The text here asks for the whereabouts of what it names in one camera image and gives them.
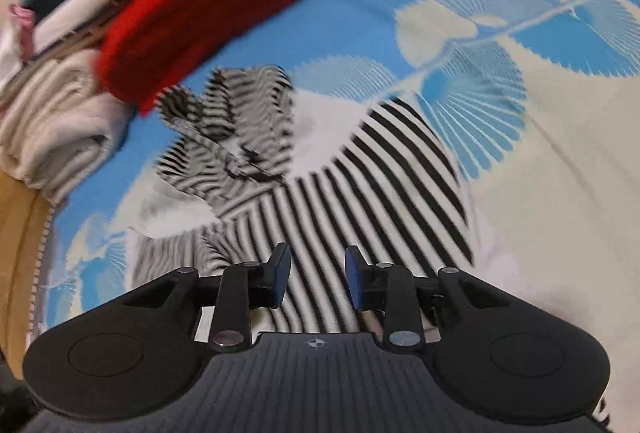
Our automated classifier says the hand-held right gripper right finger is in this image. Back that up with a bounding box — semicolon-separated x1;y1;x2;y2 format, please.
344;245;507;354

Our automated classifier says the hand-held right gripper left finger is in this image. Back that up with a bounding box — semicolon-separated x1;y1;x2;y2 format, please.
120;242;292;354

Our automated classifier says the black and white striped shirt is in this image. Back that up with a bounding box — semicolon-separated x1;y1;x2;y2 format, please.
131;66;477;335

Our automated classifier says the blue and white printed blanket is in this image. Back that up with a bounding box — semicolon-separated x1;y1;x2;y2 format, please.
30;0;640;433

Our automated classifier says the pink cloth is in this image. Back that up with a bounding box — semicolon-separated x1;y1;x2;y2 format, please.
7;3;37;60

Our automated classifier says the red knitted garment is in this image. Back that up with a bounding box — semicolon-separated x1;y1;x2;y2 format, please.
97;0;310;117

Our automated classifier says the wooden bed frame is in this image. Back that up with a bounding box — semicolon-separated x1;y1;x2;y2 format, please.
0;170;57;356

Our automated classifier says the crumpled white cloth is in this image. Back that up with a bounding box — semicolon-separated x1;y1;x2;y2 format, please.
0;26;37;110

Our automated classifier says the folded beige towel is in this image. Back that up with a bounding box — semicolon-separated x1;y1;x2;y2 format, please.
0;49;134;205

